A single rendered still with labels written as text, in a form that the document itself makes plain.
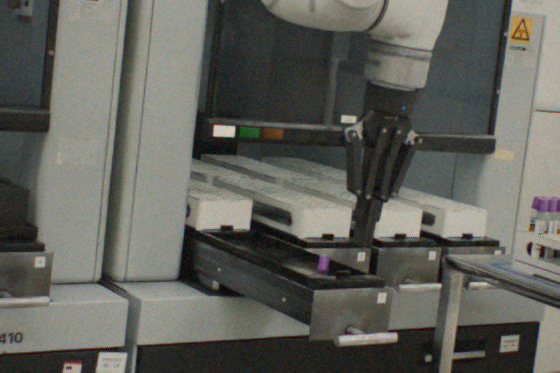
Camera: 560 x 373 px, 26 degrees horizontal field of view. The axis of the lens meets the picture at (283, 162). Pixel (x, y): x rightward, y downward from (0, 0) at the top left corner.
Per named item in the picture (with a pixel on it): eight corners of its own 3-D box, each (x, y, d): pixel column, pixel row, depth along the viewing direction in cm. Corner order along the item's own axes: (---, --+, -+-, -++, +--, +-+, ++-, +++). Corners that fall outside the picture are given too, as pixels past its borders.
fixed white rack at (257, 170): (196, 183, 250) (199, 153, 250) (236, 184, 256) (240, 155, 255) (272, 210, 226) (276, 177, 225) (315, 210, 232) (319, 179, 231)
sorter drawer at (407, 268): (176, 211, 253) (181, 169, 252) (232, 212, 261) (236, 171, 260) (390, 297, 193) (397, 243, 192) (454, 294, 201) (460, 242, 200)
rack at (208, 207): (115, 203, 213) (119, 169, 212) (165, 204, 219) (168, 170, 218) (197, 238, 189) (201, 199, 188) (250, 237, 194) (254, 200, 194)
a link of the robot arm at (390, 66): (357, 36, 171) (349, 77, 172) (391, 46, 163) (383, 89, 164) (409, 44, 175) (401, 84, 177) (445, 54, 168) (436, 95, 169)
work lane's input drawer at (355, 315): (93, 236, 216) (98, 187, 215) (161, 236, 223) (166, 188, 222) (326, 352, 156) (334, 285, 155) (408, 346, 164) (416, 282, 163)
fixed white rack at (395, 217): (277, 211, 225) (281, 179, 224) (321, 212, 230) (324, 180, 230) (374, 245, 200) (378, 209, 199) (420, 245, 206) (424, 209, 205)
